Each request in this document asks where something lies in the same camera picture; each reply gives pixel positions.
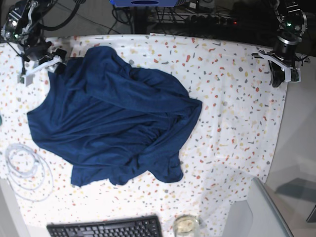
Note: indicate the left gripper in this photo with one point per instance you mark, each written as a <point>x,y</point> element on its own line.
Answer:
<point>282,70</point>

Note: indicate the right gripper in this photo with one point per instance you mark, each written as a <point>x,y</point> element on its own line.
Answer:
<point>54,62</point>

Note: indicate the dark blue t-shirt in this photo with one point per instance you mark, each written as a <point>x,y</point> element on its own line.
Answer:
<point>112,121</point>

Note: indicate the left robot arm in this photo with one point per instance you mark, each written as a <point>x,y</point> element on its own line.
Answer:
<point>292,24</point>

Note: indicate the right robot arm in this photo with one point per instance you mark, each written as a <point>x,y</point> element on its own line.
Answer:
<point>23,27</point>

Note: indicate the terrazzo patterned tablecloth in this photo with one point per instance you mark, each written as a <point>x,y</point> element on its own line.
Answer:
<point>233,142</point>

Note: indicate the blue box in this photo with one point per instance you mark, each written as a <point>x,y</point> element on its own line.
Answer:
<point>150,3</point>

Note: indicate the black power strip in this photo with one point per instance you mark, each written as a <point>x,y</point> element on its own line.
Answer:
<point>169,17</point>

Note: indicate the glass jar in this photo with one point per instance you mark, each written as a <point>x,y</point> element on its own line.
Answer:
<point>186,226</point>

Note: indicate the black keyboard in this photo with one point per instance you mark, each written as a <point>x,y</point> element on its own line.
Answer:
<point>147,226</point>

